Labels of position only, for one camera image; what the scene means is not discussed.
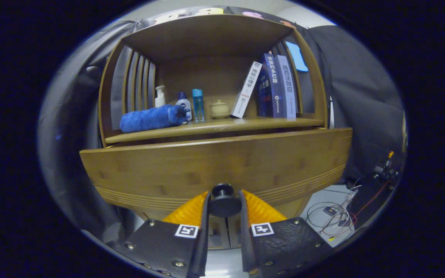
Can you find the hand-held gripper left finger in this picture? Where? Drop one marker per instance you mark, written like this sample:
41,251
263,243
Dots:
204,243

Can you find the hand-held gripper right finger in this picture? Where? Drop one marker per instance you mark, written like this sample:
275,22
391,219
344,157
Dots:
245,247

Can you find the wooden drawer with black knob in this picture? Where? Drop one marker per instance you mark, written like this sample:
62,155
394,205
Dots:
207,162

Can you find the wooden cabinet door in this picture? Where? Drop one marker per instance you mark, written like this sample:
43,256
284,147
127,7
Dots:
216,231
234,231

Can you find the wooden countertop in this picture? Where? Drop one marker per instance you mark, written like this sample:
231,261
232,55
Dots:
245,123

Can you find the wooden cabinet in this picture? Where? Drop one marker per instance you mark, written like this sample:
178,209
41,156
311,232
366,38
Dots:
207,38

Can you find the cream lidded teacup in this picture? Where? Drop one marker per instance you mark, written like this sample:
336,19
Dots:
219,109

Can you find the blue rolled towel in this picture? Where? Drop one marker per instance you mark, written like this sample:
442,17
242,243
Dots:
149,119

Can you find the clear blue bottle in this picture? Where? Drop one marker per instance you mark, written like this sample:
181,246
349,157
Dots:
198,106

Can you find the white bottle with blue cap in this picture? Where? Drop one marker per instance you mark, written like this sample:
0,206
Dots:
184,103

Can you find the white pump bottle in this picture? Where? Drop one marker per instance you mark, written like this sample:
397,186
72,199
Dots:
160,100

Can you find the dark blue book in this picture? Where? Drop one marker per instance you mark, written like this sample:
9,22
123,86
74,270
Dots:
269,92

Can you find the white book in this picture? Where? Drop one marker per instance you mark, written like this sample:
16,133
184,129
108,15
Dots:
247,90

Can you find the pale grey-blue book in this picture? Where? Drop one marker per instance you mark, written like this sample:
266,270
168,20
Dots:
289,88

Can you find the black backdrop cloth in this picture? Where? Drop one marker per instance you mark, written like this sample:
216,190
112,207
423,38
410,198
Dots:
361,96

